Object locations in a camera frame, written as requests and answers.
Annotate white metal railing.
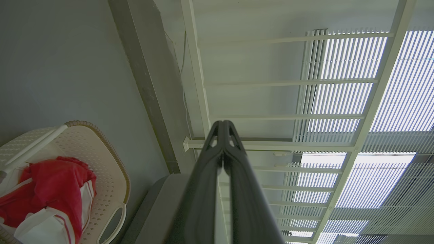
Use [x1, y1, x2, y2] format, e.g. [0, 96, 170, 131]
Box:
[180, 0, 418, 244]

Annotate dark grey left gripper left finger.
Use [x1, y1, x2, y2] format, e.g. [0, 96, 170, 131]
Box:
[174, 120, 225, 244]

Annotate cream perforated plastic laundry basket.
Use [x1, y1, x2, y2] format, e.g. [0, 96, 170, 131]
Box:
[0, 120, 131, 244]

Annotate white slatted window blinds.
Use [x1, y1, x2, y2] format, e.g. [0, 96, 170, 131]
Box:
[281, 28, 434, 244]

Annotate red and white garment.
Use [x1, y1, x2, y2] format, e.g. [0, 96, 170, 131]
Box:
[0, 156, 97, 244]

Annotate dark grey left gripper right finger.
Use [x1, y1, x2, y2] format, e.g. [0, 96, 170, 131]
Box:
[222, 120, 286, 244]

